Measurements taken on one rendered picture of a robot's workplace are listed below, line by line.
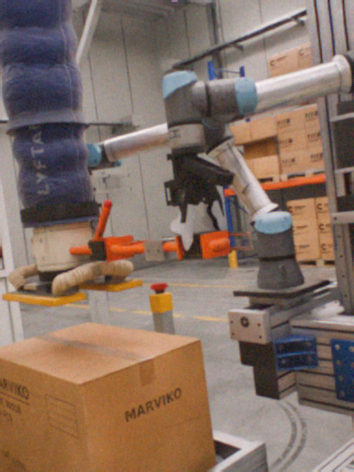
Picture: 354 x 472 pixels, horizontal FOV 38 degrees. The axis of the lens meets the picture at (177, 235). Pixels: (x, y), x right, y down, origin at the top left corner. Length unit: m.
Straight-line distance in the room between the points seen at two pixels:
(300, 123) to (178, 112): 8.37
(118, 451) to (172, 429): 0.18
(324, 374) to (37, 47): 1.23
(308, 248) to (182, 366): 8.14
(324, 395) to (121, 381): 0.63
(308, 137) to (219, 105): 8.23
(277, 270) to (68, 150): 0.72
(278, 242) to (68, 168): 0.67
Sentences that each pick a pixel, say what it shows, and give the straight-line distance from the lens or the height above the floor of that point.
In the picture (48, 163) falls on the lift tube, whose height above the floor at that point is 1.49.
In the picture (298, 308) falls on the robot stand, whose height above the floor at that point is 0.97.
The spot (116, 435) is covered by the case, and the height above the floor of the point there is 0.79.
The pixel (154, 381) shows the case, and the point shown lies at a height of 0.88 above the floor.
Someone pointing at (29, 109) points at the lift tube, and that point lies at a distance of 1.49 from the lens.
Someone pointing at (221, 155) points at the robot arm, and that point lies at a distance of 1.77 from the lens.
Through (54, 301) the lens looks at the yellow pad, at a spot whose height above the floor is 1.13.
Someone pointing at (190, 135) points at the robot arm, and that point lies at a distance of 1.05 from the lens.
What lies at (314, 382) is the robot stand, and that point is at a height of 0.76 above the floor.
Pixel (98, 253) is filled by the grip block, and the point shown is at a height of 1.23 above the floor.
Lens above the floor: 1.32
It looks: 3 degrees down
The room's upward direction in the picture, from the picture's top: 7 degrees counter-clockwise
